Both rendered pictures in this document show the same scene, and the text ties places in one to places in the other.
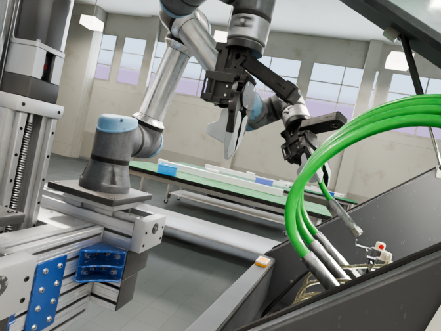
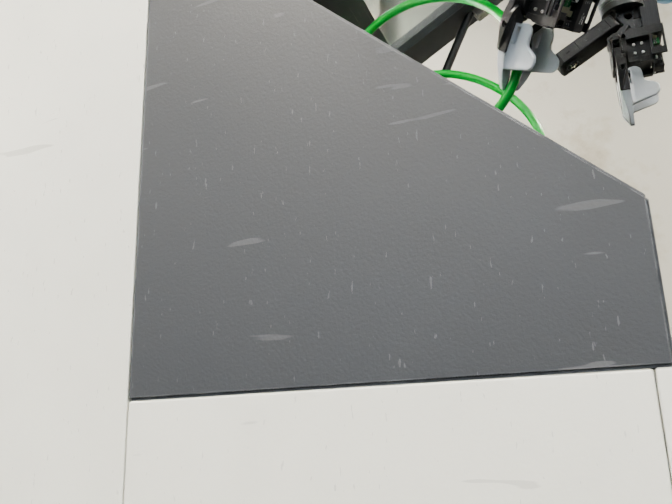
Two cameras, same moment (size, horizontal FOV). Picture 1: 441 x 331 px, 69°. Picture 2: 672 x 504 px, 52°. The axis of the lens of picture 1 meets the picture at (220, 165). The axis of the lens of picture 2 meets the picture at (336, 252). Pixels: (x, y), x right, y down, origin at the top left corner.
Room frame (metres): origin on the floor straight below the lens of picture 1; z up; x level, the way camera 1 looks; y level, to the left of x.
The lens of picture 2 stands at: (1.61, -0.50, 0.73)
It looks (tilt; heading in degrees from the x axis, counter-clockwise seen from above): 16 degrees up; 180
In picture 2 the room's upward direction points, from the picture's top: 2 degrees counter-clockwise
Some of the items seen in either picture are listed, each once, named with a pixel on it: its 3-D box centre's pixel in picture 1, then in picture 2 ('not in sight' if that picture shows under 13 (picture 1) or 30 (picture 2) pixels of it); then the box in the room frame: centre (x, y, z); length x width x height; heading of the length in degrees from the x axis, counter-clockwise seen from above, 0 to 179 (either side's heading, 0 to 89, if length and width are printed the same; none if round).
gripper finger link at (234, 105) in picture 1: (235, 109); not in sight; (0.57, 0.00, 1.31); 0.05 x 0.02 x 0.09; 159
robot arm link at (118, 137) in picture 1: (116, 135); not in sight; (0.99, 0.33, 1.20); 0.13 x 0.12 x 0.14; 161
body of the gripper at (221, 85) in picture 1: (233, 77); (632, 39); (0.60, 0.01, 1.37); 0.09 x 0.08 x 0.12; 69
